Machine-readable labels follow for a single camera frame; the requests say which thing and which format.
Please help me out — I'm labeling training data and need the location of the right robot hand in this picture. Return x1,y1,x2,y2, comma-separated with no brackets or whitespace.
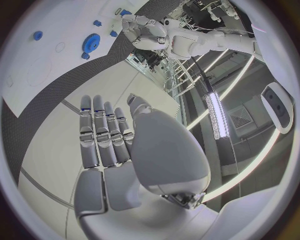
73,93,212,240

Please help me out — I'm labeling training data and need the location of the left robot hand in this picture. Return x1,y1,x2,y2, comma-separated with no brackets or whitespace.
120,14,170,51

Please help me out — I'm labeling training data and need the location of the white task board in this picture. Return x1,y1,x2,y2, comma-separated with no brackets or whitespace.
3,0,154,119

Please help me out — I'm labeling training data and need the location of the blue gear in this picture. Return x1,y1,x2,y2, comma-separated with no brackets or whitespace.
81,33,102,54

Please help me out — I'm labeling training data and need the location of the glowing light bar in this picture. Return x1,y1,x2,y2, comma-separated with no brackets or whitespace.
203,92,231,141

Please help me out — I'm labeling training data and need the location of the metal frame rack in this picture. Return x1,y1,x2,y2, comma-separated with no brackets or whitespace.
162,56,197,95

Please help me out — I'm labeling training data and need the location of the white cable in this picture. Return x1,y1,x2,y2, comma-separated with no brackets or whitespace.
180,22,255,36

